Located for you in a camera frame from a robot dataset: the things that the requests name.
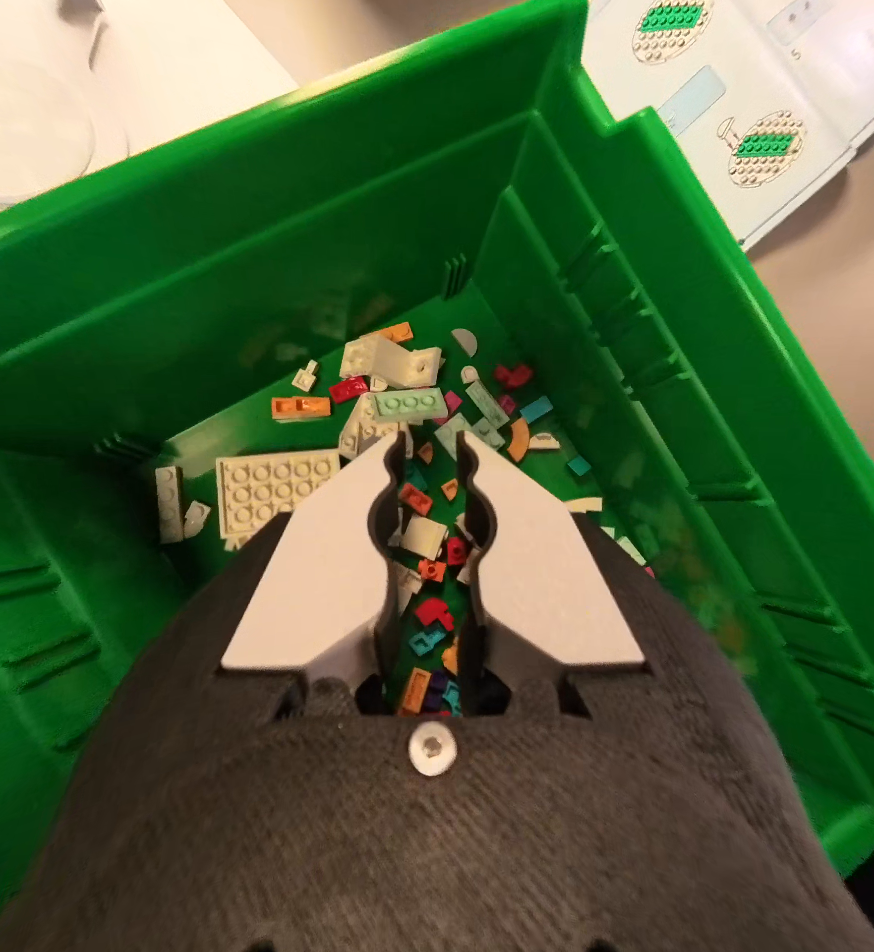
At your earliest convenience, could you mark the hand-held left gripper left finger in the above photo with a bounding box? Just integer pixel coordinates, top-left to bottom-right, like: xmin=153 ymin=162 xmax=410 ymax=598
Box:
xmin=220 ymin=430 xmax=415 ymax=684

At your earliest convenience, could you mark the open pale blue instruction booklet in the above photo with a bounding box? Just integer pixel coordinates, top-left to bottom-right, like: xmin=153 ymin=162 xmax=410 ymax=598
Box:
xmin=582 ymin=0 xmax=874 ymax=250

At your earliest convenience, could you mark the pile of lego pieces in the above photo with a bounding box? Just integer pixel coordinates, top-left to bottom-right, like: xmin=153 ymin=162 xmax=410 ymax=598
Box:
xmin=156 ymin=321 xmax=657 ymax=718

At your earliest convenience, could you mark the green plastic bin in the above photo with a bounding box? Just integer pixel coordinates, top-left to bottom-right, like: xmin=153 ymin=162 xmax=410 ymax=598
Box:
xmin=0 ymin=0 xmax=874 ymax=952

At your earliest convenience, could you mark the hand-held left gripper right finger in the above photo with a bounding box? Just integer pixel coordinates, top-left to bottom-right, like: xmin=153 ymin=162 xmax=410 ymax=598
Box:
xmin=455 ymin=430 xmax=646 ymax=681

